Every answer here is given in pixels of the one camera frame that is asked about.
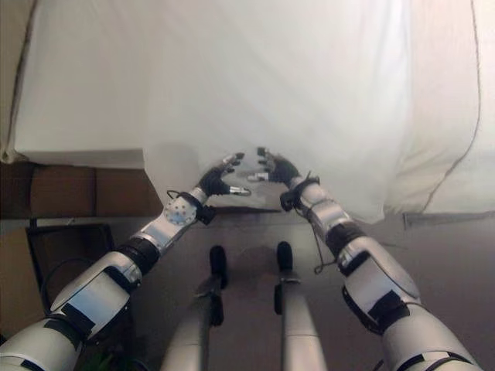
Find brown wooden bed frame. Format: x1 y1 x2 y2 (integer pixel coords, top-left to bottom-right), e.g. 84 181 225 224
0 160 163 221

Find silver robot left leg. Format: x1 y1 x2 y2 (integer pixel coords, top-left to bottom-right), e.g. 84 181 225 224
159 244 228 371

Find white duvet with piping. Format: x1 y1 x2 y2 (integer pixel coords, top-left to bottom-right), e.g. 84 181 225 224
381 0 495 216

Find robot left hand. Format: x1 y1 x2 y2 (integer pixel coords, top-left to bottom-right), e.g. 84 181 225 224
198 152 252 198

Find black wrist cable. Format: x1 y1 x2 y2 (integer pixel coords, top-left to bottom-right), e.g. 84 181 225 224
294 169 338 274

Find silver robot right leg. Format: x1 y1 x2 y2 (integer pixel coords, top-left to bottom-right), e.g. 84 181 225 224
273 240 340 371

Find brown cardboard box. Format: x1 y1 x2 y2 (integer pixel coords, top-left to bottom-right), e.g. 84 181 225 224
0 226 50 329

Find white mattress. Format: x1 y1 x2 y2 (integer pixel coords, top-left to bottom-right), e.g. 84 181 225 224
11 0 233 170

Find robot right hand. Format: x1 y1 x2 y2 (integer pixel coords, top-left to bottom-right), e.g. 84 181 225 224
247 146 303 184

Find white bed sheet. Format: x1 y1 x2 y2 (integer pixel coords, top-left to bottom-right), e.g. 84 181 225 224
141 0 411 225

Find silver robot leg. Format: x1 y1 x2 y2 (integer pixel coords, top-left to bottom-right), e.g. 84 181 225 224
273 240 340 371
159 244 228 371

